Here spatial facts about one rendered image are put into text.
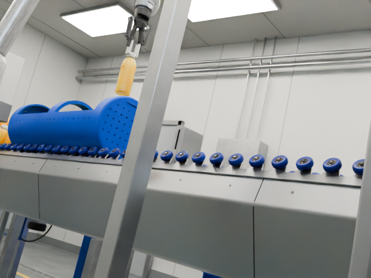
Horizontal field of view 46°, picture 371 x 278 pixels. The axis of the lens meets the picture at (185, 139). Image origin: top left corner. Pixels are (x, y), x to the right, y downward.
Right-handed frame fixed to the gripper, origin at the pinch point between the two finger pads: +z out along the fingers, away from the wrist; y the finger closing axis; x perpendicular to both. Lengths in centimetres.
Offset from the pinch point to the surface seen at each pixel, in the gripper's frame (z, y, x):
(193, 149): 46, 0, -53
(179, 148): 48, -6, -53
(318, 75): -135, 331, 99
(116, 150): 52, -12, -25
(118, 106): 31.4, -7.9, -12.2
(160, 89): 38, -35, -70
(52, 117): 38.3, -15.4, 27.0
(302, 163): 52, -13, -106
